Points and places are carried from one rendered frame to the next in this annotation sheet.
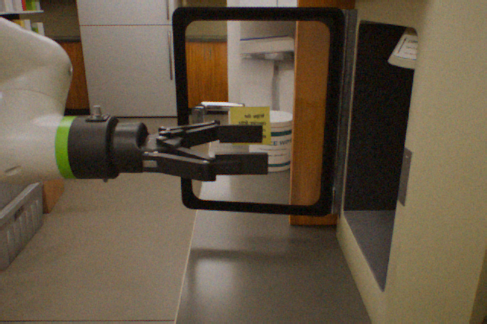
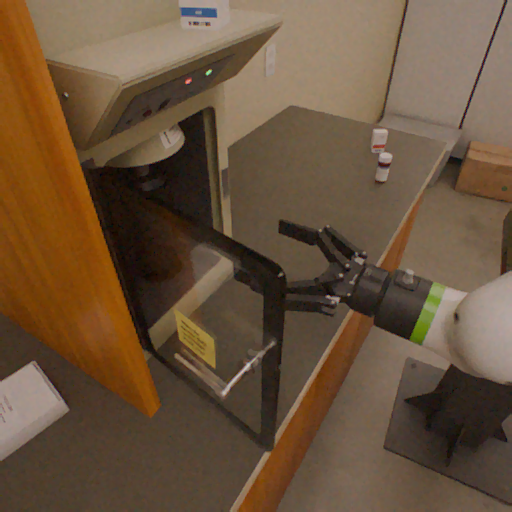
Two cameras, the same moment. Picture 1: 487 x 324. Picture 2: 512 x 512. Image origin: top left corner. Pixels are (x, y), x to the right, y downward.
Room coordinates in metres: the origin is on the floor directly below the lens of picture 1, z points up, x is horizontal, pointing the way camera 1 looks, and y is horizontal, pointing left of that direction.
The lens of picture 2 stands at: (1.03, 0.24, 1.63)
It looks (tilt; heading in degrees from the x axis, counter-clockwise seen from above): 43 degrees down; 213
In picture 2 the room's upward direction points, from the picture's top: straight up
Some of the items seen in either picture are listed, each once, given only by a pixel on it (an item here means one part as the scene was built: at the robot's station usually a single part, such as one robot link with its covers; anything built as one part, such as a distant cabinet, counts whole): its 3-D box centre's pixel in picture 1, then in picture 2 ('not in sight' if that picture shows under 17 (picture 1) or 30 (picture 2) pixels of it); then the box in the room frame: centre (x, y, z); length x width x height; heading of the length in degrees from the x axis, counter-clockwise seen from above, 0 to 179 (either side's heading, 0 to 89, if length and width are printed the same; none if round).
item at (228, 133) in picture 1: (240, 133); not in sight; (0.67, 0.01, 1.20); 0.07 x 0.01 x 0.03; 91
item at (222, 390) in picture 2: not in sight; (212, 365); (0.83, 0.05, 1.20); 0.10 x 0.05 x 0.03; 83
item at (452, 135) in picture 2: not in sight; (411, 149); (-2.09, -0.30, 0.17); 0.60 x 0.42 x 0.33; 89
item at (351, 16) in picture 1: (342, 121); (123, 272); (0.77, -0.18, 1.19); 0.03 x 0.02 x 0.39; 1
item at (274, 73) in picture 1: (256, 117); (191, 326); (0.79, -0.02, 1.19); 0.30 x 0.01 x 0.40; 83
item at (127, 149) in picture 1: (150, 147); (353, 283); (0.60, 0.14, 1.20); 0.09 x 0.08 x 0.07; 91
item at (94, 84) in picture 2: not in sight; (186, 75); (0.62, -0.13, 1.46); 0.32 x 0.11 x 0.10; 1
